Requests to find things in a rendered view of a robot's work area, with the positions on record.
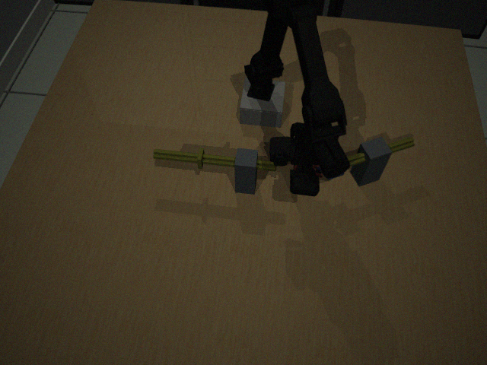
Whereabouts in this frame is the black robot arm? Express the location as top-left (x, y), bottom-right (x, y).
top-left (244, 0), bottom-right (350, 178)

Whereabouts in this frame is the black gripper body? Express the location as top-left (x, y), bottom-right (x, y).
top-left (290, 122), bottom-right (320, 196)

